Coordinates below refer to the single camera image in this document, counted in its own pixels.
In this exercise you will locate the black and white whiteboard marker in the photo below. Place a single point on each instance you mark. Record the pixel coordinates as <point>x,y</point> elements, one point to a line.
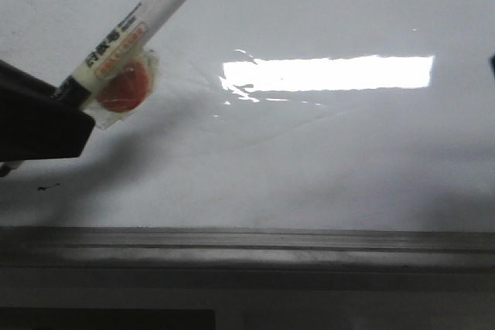
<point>109,57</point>

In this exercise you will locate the red round magnet with tape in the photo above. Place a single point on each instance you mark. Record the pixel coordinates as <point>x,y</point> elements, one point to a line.
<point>128,90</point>

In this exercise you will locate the white whiteboard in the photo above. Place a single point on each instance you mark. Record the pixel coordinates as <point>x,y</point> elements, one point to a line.
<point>305,114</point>

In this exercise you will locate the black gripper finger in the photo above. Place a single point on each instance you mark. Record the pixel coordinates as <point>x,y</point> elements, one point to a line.
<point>34,126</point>

